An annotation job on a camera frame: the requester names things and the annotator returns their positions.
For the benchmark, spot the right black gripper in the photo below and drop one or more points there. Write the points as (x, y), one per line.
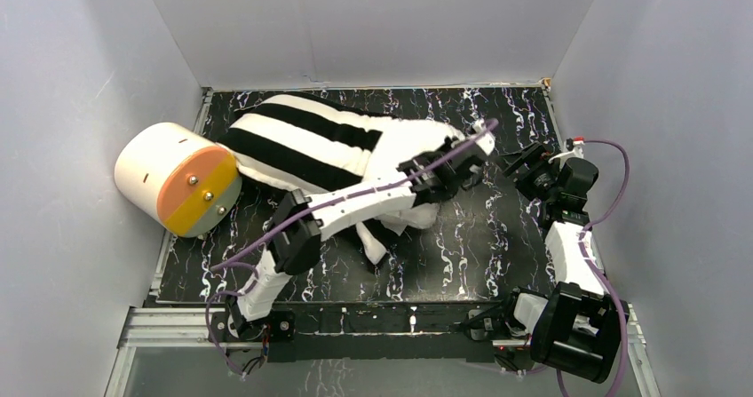
(535, 156)

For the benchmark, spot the black white striped pillowcase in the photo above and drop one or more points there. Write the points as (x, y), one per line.
(295, 140)

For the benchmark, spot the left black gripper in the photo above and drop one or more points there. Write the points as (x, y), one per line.
(461, 160)

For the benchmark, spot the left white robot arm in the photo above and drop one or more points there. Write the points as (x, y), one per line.
(302, 222)

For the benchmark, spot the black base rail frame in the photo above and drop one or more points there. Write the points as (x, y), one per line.
(470, 332)

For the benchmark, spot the white orange cylinder roll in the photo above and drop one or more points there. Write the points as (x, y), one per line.
(182, 180)

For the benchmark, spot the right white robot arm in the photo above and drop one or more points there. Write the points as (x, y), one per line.
(576, 328)

